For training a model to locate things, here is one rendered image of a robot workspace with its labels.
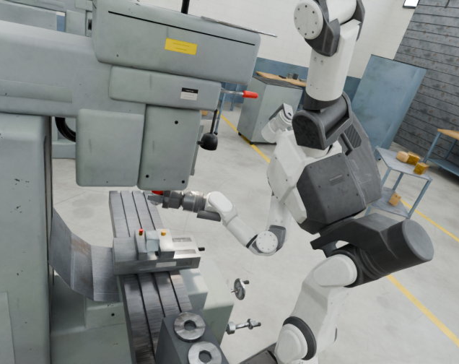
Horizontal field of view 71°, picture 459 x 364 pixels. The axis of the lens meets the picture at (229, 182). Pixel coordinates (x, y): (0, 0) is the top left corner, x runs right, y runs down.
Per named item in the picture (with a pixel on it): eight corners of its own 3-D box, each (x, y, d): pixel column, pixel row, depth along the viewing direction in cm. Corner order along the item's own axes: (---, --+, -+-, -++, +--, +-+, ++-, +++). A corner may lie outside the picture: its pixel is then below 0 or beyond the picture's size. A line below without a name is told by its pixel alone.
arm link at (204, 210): (197, 185, 128) (225, 191, 129) (194, 201, 136) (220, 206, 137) (193, 209, 120) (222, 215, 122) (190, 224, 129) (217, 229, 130)
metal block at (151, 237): (155, 241, 139) (157, 230, 136) (158, 250, 134) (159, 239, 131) (143, 242, 137) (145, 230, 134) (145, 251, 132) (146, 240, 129)
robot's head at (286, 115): (283, 139, 114) (279, 122, 118) (298, 124, 108) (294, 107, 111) (268, 134, 111) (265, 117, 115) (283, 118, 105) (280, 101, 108)
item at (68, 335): (195, 328, 207) (215, 257, 181) (212, 376, 182) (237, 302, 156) (53, 356, 172) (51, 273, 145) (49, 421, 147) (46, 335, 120)
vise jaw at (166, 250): (167, 235, 145) (168, 228, 143) (174, 258, 133) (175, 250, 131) (154, 235, 143) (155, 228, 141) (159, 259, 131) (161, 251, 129)
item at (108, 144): (128, 157, 128) (134, 92, 116) (138, 188, 108) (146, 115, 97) (75, 154, 119) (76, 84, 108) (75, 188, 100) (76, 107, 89)
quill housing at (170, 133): (175, 167, 136) (188, 92, 121) (188, 193, 119) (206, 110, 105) (128, 166, 127) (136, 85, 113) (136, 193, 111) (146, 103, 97)
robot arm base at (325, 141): (351, 131, 95) (318, 116, 101) (361, 94, 85) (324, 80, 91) (322, 161, 89) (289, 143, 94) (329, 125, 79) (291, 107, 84)
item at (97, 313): (184, 258, 174) (188, 240, 169) (204, 310, 147) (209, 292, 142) (82, 268, 152) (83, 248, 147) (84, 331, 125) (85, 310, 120)
